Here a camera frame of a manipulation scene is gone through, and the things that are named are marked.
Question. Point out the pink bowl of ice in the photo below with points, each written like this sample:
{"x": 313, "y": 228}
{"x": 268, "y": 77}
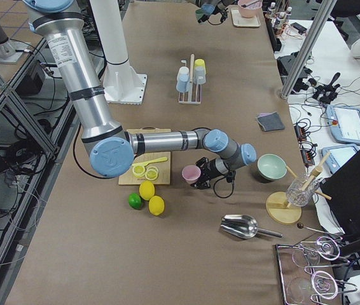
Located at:
{"x": 249, "y": 9}

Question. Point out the clear glass cup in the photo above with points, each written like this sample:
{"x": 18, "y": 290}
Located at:
{"x": 297, "y": 195}

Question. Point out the grey plastic cup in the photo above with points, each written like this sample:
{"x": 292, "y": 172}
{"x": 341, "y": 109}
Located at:
{"x": 199, "y": 77}

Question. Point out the green lime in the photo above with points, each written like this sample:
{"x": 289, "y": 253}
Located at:
{"x": 135, "y": 201}

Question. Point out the aluminium frame post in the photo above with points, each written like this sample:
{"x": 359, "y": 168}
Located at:
{"x": 309, "y": 42}

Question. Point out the lemon slice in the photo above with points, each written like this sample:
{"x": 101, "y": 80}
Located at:
{"x": 139, "y": 171}
{"x": 151, "y": 173}

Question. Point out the wire glass rack tray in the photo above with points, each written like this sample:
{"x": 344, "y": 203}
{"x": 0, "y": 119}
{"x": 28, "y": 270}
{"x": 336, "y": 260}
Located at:
{"x": 304, "y": 272}

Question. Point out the mint green bowl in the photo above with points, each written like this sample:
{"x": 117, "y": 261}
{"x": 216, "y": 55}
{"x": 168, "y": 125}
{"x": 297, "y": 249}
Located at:
{"x": 271, "y": 167}

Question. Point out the white plastic cup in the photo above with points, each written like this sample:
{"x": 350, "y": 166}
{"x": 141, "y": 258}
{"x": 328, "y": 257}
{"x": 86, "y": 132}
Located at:
{"x": 184, "y": 70}

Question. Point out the grey folded cloth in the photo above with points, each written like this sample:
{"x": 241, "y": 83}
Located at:
{"x": 270, "y": 123}

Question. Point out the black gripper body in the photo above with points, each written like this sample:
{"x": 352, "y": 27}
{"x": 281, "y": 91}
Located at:
{"x": 211, "y": 169}

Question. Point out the bamboo cutting board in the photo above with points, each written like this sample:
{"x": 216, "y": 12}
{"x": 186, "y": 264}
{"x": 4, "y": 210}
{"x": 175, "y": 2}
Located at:
{"x": 128, "y": 179}

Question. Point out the wooden mug tree stand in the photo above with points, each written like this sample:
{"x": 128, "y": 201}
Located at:
{"x": 280, "y": 209}

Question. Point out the metal scoop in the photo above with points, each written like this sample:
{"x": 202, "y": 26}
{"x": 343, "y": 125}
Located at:
{"x": 244, "y": 226}

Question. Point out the pink folded cloth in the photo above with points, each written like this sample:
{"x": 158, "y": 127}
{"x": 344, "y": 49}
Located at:
{"x": 262, "y": 114}

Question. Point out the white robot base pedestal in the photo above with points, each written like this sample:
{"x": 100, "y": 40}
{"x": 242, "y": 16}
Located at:
{"x": 121, "y": 82}

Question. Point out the pink plastic cup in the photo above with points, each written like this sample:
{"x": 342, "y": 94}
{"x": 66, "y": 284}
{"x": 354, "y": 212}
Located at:
{"x": 191, "y": 173}

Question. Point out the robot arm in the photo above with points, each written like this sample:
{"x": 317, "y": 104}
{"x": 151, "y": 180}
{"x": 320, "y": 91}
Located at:
{"x": 111, "y": 149}
{"x": 207, "y": 8}

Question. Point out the light blue plastic cup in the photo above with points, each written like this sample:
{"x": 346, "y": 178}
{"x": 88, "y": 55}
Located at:
{"x": 182, "y": 83}

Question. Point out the yellow plastic cup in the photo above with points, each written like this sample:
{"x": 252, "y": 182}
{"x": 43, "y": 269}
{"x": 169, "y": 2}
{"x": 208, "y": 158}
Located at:
{"x": 199, "y": 64}

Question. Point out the yellow lemon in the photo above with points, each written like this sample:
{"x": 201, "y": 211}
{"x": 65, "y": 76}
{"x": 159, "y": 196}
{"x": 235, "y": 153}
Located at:
{"x": 156, "y": 205}
{"x": 146, "y": 190}

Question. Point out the cream plastic tray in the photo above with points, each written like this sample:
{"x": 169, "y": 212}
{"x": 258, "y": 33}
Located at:
{"x": 245, "y": 18}

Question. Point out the blue teach pendant tablet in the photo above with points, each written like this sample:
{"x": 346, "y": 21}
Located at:
{"x": 344, "y": 123}

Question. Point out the white wire cup rack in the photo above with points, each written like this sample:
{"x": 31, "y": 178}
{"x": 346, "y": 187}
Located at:
{"x": 194, "y": 94}

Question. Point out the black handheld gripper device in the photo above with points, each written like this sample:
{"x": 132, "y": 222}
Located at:
{"x": 327, "y": 93}

